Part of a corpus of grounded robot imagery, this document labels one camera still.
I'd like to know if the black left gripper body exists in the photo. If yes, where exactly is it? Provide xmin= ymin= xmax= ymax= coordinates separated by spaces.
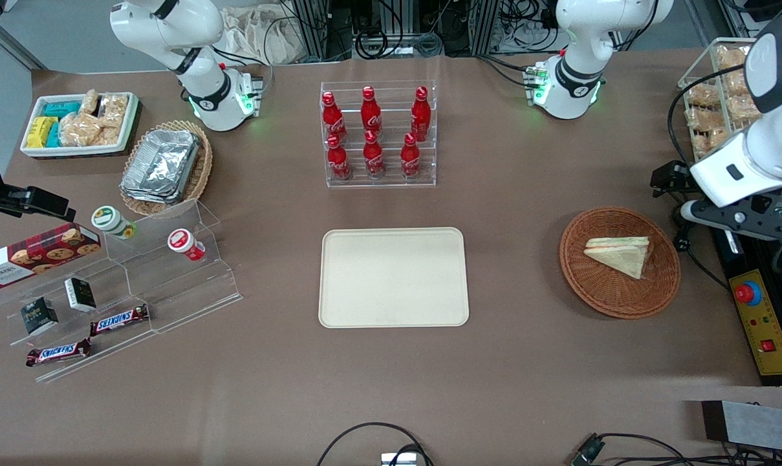
xmin=665 ymin=160 xmax=695 ymax=199

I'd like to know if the triangular sandwich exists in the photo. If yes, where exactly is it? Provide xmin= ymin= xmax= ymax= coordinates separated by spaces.
xmin=583 ymin=236 xmax=652 ymax=281

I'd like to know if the white rectangular snack tray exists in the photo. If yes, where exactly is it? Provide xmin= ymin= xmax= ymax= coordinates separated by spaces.
xmin=19 ymin=91 xmax=142 ymax=160

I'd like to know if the round brown wicker basket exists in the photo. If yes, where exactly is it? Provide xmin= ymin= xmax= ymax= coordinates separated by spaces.
xmin=559 ymin=205 xmax=682 ymax=320

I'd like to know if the oval light wicker basket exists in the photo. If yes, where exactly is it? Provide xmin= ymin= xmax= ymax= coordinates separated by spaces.
xmin=120 ymin=119 xmax=214 ymax=218

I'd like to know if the beige plastic tray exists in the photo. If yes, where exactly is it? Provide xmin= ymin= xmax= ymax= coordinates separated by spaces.
xmin=318 ymin=227 xmax=470 ymax=329

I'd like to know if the clear bagged pastry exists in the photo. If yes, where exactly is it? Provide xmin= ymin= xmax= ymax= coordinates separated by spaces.
xmin=727 ymin=94 xmax=763 ymax=124
xmin=684 ymin=107 xmax=721 ymax=133
xmin=724 ymin=69 xmax=754 ymax=96
xmin=716 ymin=44 xmax=750 ymax=71
xmin=687 ymin=84 xmax=721 ymax=108
xmin=691 ymin=129 xmax=731 ymax=160

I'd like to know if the yellow snack pack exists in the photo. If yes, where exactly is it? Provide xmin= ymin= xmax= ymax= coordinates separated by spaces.
xmin=27 ymin=116 xmax=59 ymax=149

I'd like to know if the red tartan cookie box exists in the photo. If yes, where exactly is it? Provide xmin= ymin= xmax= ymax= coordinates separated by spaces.
xmin=0 ymin=222 xmax=102 ymax=289

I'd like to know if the black appliance housing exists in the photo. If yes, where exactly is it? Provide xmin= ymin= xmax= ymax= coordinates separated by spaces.
xmin=713 ymin=223 xmax=782 ymax=387

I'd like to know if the green lid yogurt cup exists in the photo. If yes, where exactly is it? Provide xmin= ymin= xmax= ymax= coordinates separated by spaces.
xmin=91 ymin=205 xmax=138 ymax=241

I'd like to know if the small black carton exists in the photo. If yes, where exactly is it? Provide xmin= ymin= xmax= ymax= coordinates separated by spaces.
xmin=20 ymin=296 xmax=60 ymax=337
xmin=63 ymin=276 xmax=98 ymax=313

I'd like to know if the yellow control panel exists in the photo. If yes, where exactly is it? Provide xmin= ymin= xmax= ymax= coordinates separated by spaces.
xmin=728 ymin=268 xmax=782 ymax=377

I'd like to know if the aluminium foil container stack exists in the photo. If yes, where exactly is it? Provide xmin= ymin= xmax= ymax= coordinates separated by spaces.
xmin=120 ymin=129 xmax=201 ymax=205

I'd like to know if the brown chocolate bar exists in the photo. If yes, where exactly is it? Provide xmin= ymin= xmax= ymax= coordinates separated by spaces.
xmin=25 ymin=338 xmax=93 ymax=368
xmin=89 ymin=304 xmax=151 ymax=337

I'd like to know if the red lid yogurt cup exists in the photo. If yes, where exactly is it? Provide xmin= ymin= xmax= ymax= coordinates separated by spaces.
xmin=167 ymin=228 xmax=206 ymax=262

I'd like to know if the clear acrylic stepped stand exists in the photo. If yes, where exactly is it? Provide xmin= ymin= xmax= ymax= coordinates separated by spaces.
xmin=0 ymin=197 xmax=243 ymax=384

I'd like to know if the red cola bottle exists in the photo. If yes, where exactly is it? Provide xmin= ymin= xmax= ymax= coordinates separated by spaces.
xmin=360 ymin=85 xmax=384 ymax=137
xmin=410 ymin=85 xmax=432 ymax=142
xmin=362 ymin=129 xmax=387 ymax=179
xmin=321 ymin=91 xmax=348 ymax=144
xmin=326 ymin=133 xmax=353 ymax=181
xmin=400 ymin=132 xmax=422 ymax=179

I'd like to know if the grey metal box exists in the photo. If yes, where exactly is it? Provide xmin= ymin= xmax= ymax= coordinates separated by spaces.
xmin=701 ymin=399 xmax=782 ymax=454

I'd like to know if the clear acrylic bottle rack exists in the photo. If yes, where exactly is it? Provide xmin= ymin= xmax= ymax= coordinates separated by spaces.
xmin=320 ymin=79 xmax=439 ymax=190

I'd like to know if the beige cloth bag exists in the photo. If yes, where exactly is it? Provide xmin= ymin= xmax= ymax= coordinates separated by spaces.
xmin=221 ymin=5 xmax=309 ymax=65

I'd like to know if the black power cable with plug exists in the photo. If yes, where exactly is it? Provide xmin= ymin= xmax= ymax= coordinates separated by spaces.
xmin=670 ymin=206 xmax=732 ymax=289

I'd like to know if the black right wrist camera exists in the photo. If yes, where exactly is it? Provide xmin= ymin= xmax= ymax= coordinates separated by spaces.
xmin=0 ymin=186 xmax=77 ymax=223

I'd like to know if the white wire basket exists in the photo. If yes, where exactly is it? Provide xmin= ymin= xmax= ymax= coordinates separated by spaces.
xmin=678 ymin=37 xmax=763 ymax=164

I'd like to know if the aluminium frame post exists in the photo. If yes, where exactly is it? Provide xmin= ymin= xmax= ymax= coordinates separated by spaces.
xmin=292 ymin=0 xmax=332 ymax=60
xmin=467 ymin=0 xmax=503 ymax=56

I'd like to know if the black connector with cable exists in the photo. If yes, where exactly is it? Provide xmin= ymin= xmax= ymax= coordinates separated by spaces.
xmin=570 ymin=432 xmax=782 ymax=466

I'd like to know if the black looped cable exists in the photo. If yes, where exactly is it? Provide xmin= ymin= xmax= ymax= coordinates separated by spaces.
xmin=316 ymin=422 xmax=434 ymax=466

